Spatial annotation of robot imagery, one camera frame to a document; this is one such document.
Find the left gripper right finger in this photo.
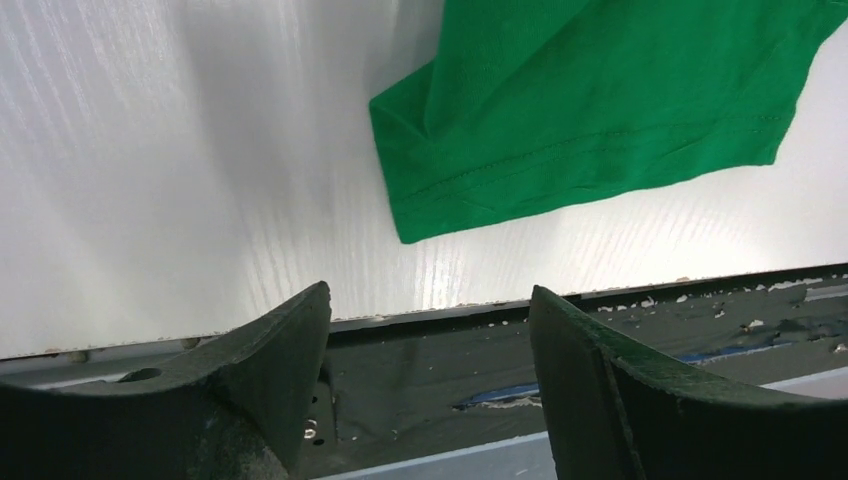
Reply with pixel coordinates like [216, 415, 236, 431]
[528, 286, 847, 479]

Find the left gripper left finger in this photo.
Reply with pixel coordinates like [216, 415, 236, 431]
[1, 282, 331, 479]

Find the green t-shirt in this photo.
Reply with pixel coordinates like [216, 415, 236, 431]
[369, 0, 847, 244]

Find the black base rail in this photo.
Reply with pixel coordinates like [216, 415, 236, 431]
[301, 272, 847, 478]

